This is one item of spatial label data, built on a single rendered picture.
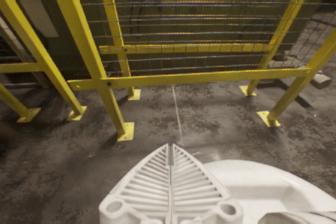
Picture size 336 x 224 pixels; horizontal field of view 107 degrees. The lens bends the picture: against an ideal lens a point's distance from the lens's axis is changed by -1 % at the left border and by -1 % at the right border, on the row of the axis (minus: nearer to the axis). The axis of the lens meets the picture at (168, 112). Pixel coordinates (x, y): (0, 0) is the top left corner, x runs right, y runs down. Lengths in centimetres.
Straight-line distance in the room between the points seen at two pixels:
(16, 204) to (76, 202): 30
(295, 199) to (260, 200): 8
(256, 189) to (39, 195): 97
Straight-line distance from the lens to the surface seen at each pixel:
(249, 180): 47
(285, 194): 55
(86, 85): 71
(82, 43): 62
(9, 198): 111
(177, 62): 160
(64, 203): 92
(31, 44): 101
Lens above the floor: 75
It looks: 46 degrees down
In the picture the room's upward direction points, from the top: straight up
